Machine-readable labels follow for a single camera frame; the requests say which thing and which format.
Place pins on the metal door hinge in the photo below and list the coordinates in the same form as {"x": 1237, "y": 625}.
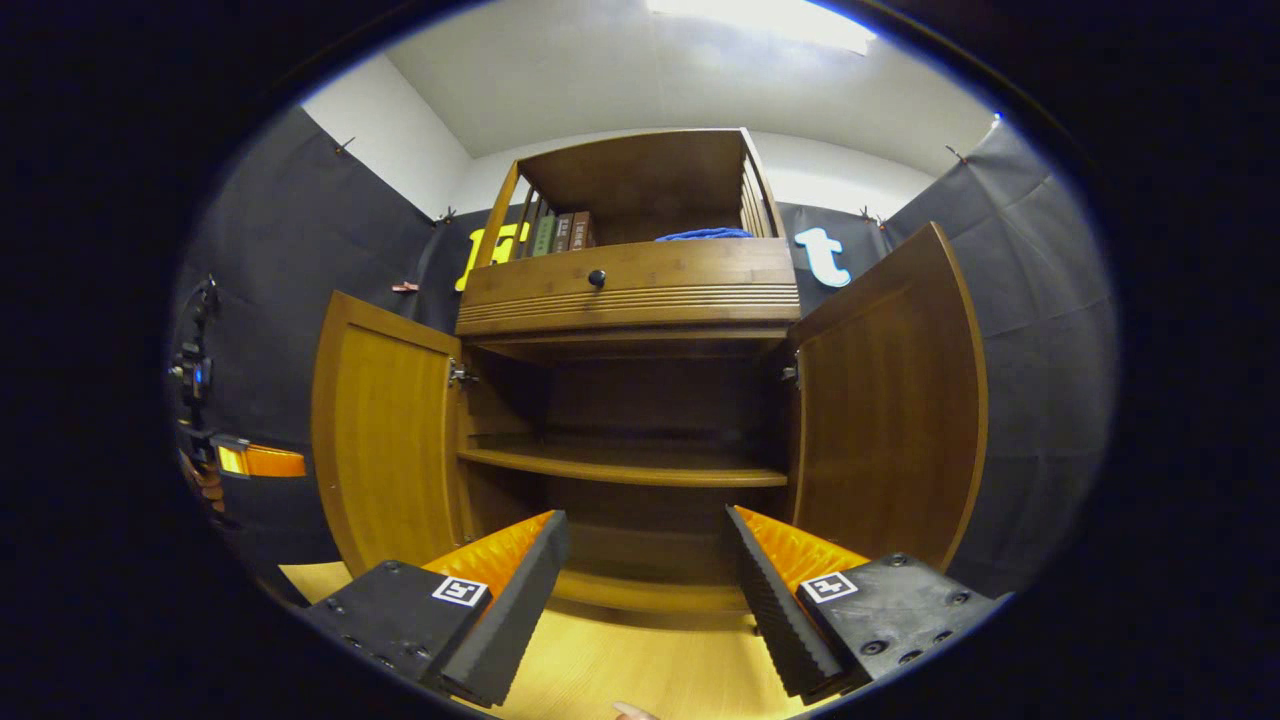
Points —
{"x": 460, "y": 375}
{"x": 792, "y": 372}

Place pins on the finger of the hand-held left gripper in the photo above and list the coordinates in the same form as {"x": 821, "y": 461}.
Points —
{"x": 265, "y": 461}

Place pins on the blue cloth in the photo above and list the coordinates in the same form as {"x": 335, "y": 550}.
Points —
{"x": 705, "y": 234}

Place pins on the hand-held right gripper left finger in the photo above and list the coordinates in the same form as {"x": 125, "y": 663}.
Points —
{"x": 515, "y": 600}

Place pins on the large ceiling light panel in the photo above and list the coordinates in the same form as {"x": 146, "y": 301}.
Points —
{"x": 760, "y": 20}

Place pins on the dark brown book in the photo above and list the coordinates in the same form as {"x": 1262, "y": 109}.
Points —
{"x": 562, "y": 233}

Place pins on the wooden ribbed drawer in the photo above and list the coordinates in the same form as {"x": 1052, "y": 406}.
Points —
{"x": 640, "y": 285}

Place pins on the black round drawer knob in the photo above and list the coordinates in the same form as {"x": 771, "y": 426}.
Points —
{"x": 597, "y": 279}

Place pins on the wooden shoe cabinet door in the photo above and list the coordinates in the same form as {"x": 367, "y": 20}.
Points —
{"x": 385, "y": 440}
{"x": 885, "y": 420}

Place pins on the wooden double-door shoe cabinet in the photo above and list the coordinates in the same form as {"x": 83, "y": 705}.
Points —
{"x": 640, "y": 290}

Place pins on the wooden inner shelf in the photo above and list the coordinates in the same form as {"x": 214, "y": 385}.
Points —
{"x": 620, "y": 465}

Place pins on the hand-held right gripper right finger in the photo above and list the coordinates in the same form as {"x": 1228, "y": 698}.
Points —
{"x": 775, "y": 600}

